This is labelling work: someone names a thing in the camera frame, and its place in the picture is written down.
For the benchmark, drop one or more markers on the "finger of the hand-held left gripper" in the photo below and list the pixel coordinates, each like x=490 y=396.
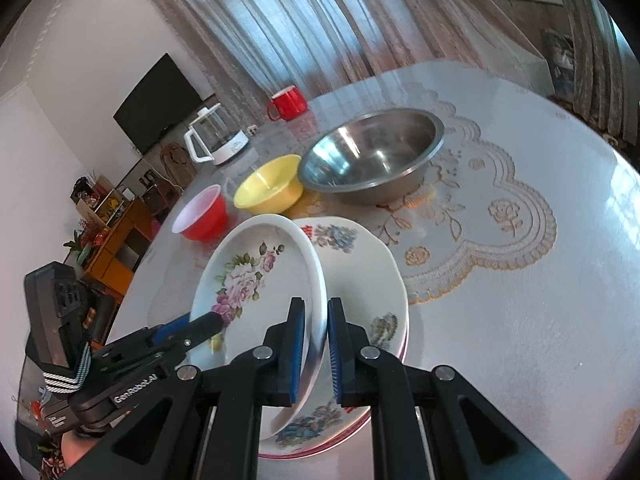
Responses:
x=205 y=325
x=170 y=327

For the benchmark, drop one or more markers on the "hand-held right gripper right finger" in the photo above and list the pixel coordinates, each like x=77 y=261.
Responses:
x=337 y=360

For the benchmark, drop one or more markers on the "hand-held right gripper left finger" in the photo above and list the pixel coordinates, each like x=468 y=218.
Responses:
x=290 y=360

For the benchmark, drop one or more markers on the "white plate with rose print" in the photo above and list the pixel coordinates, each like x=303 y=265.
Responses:
x=260 y=270

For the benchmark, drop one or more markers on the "white plate with red symbols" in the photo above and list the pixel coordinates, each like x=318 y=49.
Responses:
x=360 y=280

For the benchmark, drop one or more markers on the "large plate with floral rim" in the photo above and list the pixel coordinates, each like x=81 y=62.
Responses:
x=325 y=449

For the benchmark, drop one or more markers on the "red plastic bowl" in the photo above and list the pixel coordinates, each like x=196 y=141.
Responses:
x=202 y=217

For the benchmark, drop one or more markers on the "yellow plastic bowl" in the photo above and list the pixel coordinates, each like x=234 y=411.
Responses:
x=270 y=185

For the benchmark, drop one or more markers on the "stainless steel bowl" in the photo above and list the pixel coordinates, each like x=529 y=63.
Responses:
x=372 y=155

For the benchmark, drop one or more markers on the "potted plant with red flowers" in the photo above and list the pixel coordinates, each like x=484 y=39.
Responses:
x=80 y=247

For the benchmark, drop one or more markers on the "orange wooden cabinet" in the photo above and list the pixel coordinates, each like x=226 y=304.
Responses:
x=117 y=250

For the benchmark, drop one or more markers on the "pink plastic bin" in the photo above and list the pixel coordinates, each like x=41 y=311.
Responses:
x=155 y=226

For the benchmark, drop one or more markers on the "wooden shelf with ornaments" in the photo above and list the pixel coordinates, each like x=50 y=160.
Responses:
x=97 y=200

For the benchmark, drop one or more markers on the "carved wooden chair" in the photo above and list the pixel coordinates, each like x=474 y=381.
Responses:
x=177 y=162

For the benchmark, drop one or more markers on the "white glass electric kettle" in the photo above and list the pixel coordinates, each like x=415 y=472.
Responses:
x=220 y=135

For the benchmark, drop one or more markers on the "lace table doily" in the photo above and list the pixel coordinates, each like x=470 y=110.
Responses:
x=495 y=220

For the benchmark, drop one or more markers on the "red mug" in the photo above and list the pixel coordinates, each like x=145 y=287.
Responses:
x=290 y=102

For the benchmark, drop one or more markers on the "beige sheer window curtain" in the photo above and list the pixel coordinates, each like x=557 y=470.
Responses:
x=310 y=20

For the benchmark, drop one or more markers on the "leaning framed picture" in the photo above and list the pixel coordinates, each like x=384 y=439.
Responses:
x=559 y=62

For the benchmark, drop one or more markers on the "beige side window curtain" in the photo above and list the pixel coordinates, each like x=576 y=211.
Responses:
x=600 y=60

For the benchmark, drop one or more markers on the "black wall television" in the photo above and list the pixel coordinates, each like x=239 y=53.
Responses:
x=155 y=102

